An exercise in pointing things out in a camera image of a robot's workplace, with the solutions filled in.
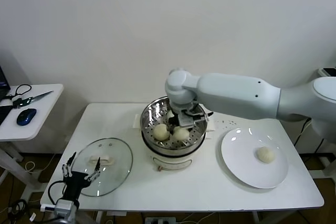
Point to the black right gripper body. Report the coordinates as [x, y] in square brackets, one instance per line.
[173, 123]

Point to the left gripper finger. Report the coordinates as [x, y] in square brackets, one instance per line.
[95, 172]
[67, 169]

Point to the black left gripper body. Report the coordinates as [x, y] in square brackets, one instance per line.
[74, 182]

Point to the white steamed baozi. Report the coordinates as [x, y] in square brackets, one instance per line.
[161, 132]
[181, 134]
[265, 155]

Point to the round glass pot lid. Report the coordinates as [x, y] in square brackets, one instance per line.
[118, 155]

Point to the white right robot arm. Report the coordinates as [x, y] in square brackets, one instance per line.
[236, 95]

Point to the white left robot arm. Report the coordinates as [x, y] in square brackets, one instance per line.
[63, 220]

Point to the perforated steel steamer basket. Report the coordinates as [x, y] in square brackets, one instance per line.
[149, 119]

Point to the white electric cooking pot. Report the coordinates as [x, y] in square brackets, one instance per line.
[170, 161]

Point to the small white side table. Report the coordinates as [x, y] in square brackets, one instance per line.
[47, 119]

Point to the blue computer mouse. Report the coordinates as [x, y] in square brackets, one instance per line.
[26, 116]

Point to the large white plate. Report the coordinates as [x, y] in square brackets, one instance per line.
[236, 155]

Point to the white power strip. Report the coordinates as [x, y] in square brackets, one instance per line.
[160, 220]

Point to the white shelf cabinet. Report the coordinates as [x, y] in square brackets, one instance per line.
[328, 148]

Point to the dark device on cabinet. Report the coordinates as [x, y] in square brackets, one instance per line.
[330, 72]

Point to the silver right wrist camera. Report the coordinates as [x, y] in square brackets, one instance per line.
[187, 122]

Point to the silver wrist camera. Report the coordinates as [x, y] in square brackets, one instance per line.
[187, 122]
[65, 207]

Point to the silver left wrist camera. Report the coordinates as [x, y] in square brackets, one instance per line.
[65, 207]

